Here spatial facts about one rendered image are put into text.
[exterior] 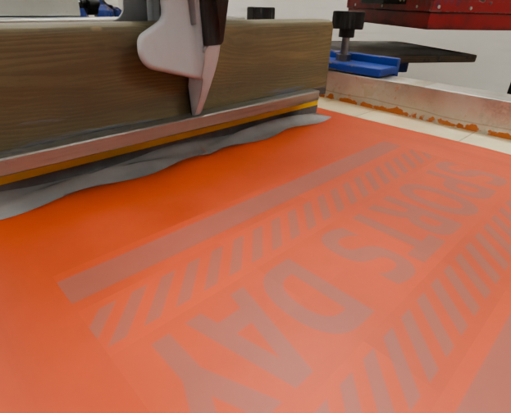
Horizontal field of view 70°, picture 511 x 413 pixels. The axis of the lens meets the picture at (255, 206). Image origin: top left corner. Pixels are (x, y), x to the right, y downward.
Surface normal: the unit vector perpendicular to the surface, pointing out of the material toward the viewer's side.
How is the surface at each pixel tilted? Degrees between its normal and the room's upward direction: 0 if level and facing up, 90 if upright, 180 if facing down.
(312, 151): 0
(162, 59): 83
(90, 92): 90
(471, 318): 0
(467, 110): 90
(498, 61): 90
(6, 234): 0
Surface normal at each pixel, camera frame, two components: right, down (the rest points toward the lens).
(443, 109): -0.72, 0.33
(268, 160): 0.03, -0.87
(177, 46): 0.69, 0.27
